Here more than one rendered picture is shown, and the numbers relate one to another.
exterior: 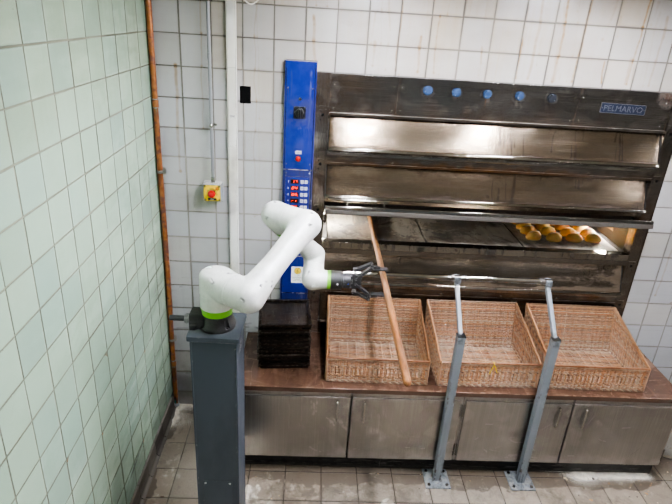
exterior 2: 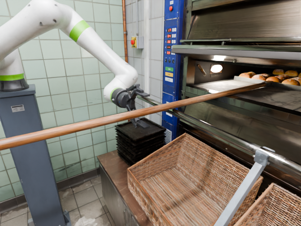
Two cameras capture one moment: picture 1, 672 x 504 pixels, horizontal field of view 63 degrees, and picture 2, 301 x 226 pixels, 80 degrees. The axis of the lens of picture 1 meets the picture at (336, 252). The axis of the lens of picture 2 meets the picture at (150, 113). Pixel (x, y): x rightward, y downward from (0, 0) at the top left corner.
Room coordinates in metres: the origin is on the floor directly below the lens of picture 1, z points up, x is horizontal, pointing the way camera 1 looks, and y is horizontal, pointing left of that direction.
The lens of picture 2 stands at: (2.09, -0.85, 1.45)
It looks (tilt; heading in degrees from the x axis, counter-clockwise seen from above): 21 degrees down; 60
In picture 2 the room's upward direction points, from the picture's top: straight up
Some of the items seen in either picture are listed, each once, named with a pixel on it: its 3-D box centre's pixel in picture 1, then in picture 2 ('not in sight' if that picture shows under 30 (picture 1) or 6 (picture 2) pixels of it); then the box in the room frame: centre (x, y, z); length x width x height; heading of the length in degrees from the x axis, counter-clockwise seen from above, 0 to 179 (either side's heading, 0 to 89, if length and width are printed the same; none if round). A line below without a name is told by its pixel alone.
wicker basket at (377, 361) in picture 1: (375, 337); (185, 183); (2.66, -0.25, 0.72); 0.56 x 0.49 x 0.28; 92
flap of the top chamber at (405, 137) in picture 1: (496, 141); not in sight; (2.96, -0.82, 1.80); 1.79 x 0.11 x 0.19; 93
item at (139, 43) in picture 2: (213, 191); (137, 42); (2.84, 0.68, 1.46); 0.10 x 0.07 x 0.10; 93
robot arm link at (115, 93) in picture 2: (336, 279); (122, 97); (2.41, -0.01, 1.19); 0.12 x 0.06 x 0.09; 3
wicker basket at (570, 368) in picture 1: (582, 345); not in sight; (2.73, -1.44, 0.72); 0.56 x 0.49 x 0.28; 93
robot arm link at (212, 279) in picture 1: (218, 291); (5, 62); (1.91, 0.45, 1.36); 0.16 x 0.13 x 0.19; 59
